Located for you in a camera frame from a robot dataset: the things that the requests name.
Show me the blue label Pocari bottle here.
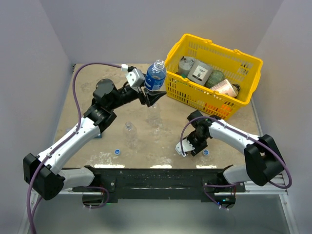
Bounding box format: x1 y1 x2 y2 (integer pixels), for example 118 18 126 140
145 59 166 91

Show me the clear plastic bottle large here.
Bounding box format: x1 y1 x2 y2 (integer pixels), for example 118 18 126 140
146 103 163 136

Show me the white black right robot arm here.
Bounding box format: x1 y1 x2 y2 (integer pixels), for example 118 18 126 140
175 111 292 192

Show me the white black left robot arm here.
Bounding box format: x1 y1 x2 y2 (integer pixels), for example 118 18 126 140
23 78 166 200

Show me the clear plastic bottle small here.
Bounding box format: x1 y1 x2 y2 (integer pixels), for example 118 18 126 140
123 121 138 149

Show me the orange fruit upper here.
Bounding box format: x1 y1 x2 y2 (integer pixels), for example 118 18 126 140
204 103 215 112

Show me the orange fruit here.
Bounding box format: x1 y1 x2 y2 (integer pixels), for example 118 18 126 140
217 105 233 117
204 103 215 112

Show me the orange fruit lower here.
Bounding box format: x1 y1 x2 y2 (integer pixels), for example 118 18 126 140
217 105 233 117

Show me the grey wrapped tissue roll rear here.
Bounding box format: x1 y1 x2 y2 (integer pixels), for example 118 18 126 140
178 56 196 76

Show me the yellow plastic shopping basket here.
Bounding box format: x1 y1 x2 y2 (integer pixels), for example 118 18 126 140
165 34 263 119

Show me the pink white tissue roll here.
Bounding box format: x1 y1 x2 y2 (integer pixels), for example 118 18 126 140
211 79 239 98

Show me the green netted melon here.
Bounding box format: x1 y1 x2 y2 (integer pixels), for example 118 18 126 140
204 70 225 88

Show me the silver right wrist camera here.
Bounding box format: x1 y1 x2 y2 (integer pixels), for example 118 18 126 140
175 139 195 157

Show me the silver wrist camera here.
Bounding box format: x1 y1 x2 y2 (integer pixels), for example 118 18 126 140
125 68 145 88
175 139 195 157

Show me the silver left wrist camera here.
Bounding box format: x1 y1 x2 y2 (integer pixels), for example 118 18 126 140
125 68 145 88

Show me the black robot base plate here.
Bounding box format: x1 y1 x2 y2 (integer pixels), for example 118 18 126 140
73 168 246 205

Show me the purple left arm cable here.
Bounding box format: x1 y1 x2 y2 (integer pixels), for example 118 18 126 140
26 62 129 234

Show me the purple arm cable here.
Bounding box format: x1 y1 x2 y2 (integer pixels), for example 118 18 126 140
26 62 129 234
180 116 293 189

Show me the aluminium frame rail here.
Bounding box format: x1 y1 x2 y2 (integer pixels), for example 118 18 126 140
20 166 288 234

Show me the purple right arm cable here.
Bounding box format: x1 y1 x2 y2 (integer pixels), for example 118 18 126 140
180 116 293 189

